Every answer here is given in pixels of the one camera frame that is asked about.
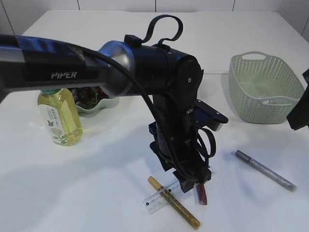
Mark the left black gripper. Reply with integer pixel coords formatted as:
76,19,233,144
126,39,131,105
149,95,216,193

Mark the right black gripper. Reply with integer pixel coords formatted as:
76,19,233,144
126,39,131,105
287,70,309,130

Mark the red glitter pen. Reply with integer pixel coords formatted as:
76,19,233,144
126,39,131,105
197,184,208,205

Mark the clear plastic ruler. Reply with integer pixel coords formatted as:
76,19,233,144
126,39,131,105
142,169,217,215

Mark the gold glitter pen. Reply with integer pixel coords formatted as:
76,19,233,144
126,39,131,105
148,176,201,230

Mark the silver glitter pen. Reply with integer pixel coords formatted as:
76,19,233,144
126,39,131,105
235,150,297,192

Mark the purple artificial grape bunch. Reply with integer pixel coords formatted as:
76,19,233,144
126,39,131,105
69,87,109,109

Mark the yellow tea bottle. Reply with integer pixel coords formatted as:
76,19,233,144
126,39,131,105
37,88,83,146

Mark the clear plastic sheet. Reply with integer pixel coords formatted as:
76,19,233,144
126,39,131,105
242,83,295,105

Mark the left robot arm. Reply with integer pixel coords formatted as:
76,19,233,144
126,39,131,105
0,35,216,192

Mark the green plastic basket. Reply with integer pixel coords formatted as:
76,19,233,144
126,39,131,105
228,51,305,124

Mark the green translucent wavy plate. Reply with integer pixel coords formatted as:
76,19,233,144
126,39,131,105
76,97,119,114

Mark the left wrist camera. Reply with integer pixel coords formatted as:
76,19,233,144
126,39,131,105
193,99,228,131

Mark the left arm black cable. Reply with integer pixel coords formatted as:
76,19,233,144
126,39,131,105
142,14,184,46

